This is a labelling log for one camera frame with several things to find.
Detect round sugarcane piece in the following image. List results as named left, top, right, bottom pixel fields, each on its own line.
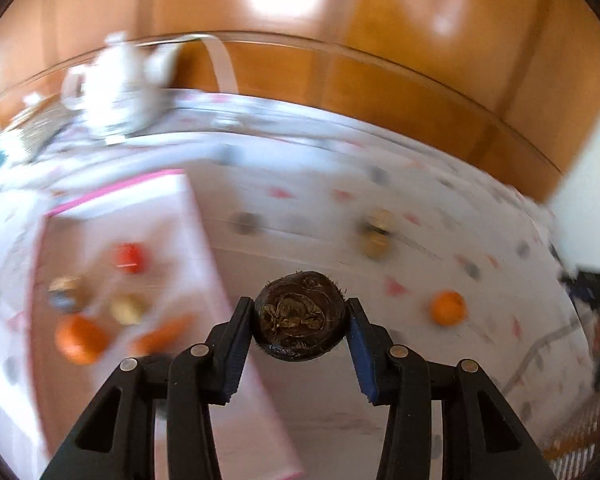
left=358, top=208, right=396, bottom=237

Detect white patterned tablecloth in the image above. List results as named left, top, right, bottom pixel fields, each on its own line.
left=0, top=92, right=594, bottom=479

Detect small red tomato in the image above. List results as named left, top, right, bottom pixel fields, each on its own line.
left=112, top=242, right=147, bottom=274

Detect tan longan fruit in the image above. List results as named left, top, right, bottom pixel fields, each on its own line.
left=109, top=294, right=149, bottom=326
left=360, top=232, right=391, bottom=261

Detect ornate tissue box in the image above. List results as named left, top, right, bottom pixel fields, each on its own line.
left=0, top=99, right=76, bottom=164

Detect small orange carrot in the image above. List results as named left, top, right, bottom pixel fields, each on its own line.
left=128, top=313, right=195, bottom=356

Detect white ceramic electric kettle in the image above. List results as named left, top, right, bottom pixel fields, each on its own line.
left=60, top=32, right=181, bottom=138

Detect white kettle power cord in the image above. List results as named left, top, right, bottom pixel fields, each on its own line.
left=179, top=32, right=240, bottom=96

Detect pink shallow tray box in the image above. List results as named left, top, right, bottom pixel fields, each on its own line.
left=29, top=169, right=307, bottom=480

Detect orange tangerine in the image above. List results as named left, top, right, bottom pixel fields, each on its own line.
left=429, top=290, right=467, bottom=327

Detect square sugarcane piece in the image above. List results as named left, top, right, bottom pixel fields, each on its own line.
left=47, top=275, right=91, bottom=313

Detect orange with stem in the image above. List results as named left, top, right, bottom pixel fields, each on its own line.
left=55, top=314, right=111, bottom=365

